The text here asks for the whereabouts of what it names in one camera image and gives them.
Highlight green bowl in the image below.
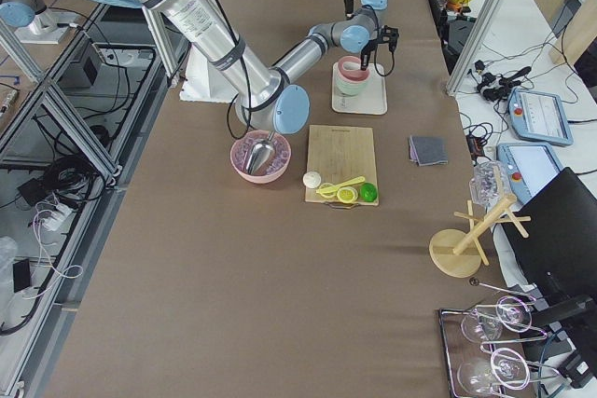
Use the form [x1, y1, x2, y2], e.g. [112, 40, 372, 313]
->
[335, 74, 368, 96]

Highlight large pink ice bowl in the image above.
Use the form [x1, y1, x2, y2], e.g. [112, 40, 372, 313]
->
[229, 130, 291, 184]

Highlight cream serving tray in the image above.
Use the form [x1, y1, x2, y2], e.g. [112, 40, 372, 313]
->
[331, 62, 387, 116]

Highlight bamboo cutting board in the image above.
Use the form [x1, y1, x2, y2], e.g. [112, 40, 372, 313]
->
[306, 125, 380, 190]

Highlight grey folded cloth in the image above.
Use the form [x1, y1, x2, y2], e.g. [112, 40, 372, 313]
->
[408, 135, 449, 166]

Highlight green lime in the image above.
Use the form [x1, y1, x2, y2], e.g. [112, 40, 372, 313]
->
[359, 183, 378, 203]

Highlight lemon slices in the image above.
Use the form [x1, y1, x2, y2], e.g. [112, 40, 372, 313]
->
[316, 183, 359, 204]

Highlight yellow plastic knife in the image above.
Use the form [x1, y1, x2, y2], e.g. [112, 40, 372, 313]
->
[316, 176, 366, 195]

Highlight metal scoop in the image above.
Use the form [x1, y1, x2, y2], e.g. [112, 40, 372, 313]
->
[244, 130, 276, 176]

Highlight clear plastic cup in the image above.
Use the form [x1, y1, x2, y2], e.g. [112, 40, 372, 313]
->
[469, 161, 511, 208]

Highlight blue teach pendant far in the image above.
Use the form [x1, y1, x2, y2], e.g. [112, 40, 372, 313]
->
[508, 88, 574, 146]

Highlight blue teach pendant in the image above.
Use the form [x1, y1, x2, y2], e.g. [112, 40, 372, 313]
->
[508, 88, 574, 146]
[496, 142, 563, 204]

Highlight blue teach pendant near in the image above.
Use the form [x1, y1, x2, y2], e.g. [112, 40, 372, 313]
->
[496, 142, 563, 204]

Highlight wooden cup tree stand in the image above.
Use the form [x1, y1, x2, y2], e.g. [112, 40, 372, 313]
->
[429, 193, 532, 279]

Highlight black monitor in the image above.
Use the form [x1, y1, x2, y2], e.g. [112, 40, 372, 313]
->
[513, 168, 596, 303]

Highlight wine glass upper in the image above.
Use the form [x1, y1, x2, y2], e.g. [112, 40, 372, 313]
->
[461, 295, 532, 344]

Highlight wine glass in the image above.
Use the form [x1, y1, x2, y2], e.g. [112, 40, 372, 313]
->
[461, 295, 532, 344]
[457, 348, 530, 397]

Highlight metal glass rack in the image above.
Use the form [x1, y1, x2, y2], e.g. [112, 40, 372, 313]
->
[438, 277, 562, 397]

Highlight wine glass lower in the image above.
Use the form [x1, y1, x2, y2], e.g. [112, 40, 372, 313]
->
[457, 348, 530, 397]

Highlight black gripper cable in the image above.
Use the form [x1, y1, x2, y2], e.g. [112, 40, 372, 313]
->
[368, 5, 401, 77]

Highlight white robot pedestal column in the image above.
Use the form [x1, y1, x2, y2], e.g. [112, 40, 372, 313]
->
[180, 43, 238, 103]

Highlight aluminium frame post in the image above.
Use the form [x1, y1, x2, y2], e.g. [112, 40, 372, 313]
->
[446, 0, 505, 97]

